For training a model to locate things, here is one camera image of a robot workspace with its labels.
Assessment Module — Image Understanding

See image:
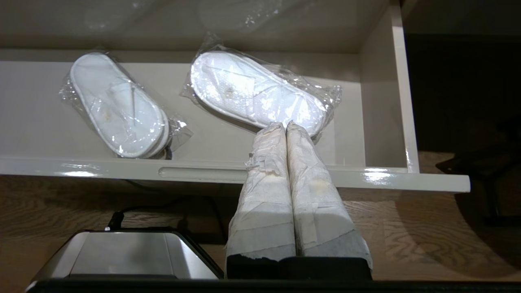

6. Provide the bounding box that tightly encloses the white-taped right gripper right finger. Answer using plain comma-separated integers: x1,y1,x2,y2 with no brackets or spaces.
286,120,373,270

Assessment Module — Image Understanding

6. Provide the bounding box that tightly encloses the silver robot base housing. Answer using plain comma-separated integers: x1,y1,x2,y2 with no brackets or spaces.
25,229,225,292

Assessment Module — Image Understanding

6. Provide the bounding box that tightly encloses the glossy white wide drawer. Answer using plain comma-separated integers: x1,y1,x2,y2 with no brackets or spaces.
0,0,471,194

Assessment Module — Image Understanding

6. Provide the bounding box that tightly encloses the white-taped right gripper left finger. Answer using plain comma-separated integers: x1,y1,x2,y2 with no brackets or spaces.
225,121,297,262

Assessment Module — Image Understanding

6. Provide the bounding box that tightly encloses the black metal furniture stand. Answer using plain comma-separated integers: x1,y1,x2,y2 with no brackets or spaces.
435,116,521,228

